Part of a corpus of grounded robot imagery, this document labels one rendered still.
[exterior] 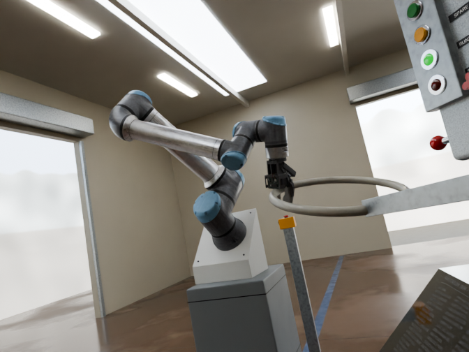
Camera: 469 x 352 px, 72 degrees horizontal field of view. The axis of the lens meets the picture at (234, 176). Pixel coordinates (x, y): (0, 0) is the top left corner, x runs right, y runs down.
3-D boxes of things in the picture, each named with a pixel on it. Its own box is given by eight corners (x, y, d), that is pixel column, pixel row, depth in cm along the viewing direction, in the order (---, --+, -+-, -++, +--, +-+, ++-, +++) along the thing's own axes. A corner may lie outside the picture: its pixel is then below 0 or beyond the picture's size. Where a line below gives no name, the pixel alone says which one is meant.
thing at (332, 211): (449, 200, 102) (449, 190, 102) (313, 229, 88) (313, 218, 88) (350, 177, 148) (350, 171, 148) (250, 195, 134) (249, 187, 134)
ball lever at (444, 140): (473, 141, 63) (468, 125, 63) (460, 142, 62) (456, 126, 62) (440, 151, 70) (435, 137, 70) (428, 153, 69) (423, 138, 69)
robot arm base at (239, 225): (210, 251, 170) (200, 240, 164) (220, 222, 182) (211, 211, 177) (241, 250, 160) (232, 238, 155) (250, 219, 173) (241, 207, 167)
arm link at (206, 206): (203, 235, 166) (185, 214, 156) (217, 209, 176) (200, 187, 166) (227, 237, 157) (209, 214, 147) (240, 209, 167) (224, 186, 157)
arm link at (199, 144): (92, 119, 137) (241, 156, 118) (109, 103, 144) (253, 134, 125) (102, 140, 146) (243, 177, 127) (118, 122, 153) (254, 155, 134)
